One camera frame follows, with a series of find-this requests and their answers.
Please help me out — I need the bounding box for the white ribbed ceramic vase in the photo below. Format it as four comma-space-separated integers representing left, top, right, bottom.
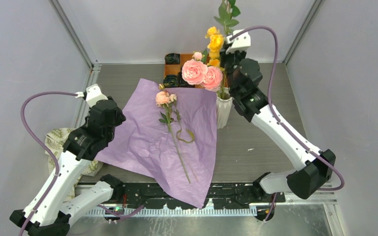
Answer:
217, 92, 232, 129

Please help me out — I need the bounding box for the yellow flower stem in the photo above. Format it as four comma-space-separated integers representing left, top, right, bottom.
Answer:
205, 26, 224, 67

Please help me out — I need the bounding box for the large pink rose stem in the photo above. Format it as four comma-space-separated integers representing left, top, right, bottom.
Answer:
181, 51, 225, 99

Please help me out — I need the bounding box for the white rose stem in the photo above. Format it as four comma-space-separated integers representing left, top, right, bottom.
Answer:
214, 0, 241, 35

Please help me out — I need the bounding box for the purple wrapping paper sheet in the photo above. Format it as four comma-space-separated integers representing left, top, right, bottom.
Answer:
96, 79, 217, 208

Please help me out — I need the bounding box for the small pale pink rose stem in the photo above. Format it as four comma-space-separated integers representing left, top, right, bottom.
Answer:
155, 84, 199, 183

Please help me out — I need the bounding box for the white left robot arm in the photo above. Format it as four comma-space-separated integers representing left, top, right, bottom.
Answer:
9, 96, 126, 236

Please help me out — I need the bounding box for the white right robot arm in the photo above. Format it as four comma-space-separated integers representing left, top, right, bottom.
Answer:
220, 51, 336, 202

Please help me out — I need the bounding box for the patterned cream cloth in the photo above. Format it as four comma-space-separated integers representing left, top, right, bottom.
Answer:
45, 128, 103, 180

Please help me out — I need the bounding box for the orange compartment tray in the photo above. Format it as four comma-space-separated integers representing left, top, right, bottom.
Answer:
163, 53, 229, 88

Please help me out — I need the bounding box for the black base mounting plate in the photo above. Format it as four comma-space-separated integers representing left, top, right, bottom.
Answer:
106, 182, 273, 210

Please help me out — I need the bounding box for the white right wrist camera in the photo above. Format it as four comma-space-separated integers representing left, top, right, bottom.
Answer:
225, 29, 251, 54

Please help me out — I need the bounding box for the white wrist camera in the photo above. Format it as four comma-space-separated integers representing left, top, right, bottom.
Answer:
75, 84, 108, 108
225, 29, 251, 54

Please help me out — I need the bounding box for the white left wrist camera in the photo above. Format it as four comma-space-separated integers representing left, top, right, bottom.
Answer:
75, 84, 108, 108

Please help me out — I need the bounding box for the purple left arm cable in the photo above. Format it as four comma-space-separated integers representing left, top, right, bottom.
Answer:
18, 91, 144, 236

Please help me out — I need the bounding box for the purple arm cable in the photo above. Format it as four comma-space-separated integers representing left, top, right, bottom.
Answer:
18, 91, 144, 236
229, 25, 346, 223

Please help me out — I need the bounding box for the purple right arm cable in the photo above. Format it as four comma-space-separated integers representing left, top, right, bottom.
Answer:
229, 25, 346, 223

